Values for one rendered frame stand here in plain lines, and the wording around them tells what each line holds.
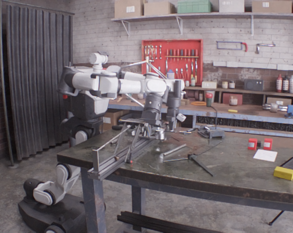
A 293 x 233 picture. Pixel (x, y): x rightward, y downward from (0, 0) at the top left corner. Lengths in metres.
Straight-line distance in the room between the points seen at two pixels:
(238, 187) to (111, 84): 0.73
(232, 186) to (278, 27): 2.71
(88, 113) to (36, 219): 1.00
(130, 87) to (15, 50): 2.52
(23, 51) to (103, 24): 1.31
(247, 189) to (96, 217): 0.82
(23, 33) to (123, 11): 1.41
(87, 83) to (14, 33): 2.42
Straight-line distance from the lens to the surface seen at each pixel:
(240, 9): 3.23
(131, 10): 3.58
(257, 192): 1.00
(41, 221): 2.09
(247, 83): 3.26
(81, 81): 1.31
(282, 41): 3.44
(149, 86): 1.26
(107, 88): 1.24
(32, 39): 3.75
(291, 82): 3.32
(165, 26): 3.64
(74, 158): 1.25
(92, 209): 1.42
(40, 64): 3.83
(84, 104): 1.54
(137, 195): 1.94
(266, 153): 1.38
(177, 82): 1.41
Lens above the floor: 1.33
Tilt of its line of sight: 12 degrees down
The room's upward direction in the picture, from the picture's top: straight up
